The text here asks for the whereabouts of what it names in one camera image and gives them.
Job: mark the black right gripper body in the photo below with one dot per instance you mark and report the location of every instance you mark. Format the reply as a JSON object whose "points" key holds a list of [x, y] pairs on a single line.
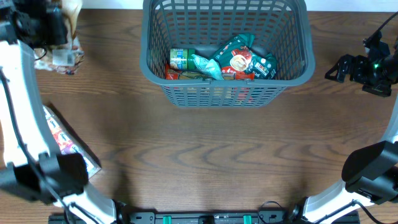
{"points": [[352, 69]]}

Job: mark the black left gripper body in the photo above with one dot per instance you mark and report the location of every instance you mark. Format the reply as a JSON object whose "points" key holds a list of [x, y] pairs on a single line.
{"points": [[58, 23]]}

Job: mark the beige mushroom snack pouch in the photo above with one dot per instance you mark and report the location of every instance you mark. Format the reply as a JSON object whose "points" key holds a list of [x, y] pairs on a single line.
{"points": [[65, 58]]}

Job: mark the green red coffee sachet bag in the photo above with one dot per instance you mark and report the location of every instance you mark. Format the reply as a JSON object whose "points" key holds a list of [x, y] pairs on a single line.
{"points": [[238, 62]]}

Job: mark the blue Kleenex tissue multipack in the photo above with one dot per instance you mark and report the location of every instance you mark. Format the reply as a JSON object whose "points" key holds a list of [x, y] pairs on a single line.
{"points": [[69, 142]]}

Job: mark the mint toilet tissue wipes pack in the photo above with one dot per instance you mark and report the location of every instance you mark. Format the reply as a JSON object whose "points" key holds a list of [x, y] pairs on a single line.
{"points": [[210, 68]]}

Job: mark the orange spaghetti packet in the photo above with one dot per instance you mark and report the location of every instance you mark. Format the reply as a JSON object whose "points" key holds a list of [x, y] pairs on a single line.
{"points": [[171, 74]]}

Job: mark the green lidded spice jar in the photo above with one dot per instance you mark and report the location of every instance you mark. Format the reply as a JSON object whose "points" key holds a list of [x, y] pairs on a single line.
{"points": [[182, 59]]}

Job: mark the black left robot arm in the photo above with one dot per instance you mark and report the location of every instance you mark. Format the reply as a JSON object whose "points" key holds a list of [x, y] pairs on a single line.
{"points": [[36, 170]]}

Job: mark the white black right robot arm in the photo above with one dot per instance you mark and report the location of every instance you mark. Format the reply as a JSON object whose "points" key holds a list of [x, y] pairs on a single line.
{"points": [[369, 175]]}

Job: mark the grey plastic slotted basket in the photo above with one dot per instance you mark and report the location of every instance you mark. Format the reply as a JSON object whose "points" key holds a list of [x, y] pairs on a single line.
{"points": [[280, 28]]}

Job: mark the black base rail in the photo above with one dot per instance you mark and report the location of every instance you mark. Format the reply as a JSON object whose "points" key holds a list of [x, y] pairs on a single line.
{"points": [[265, 216]]}

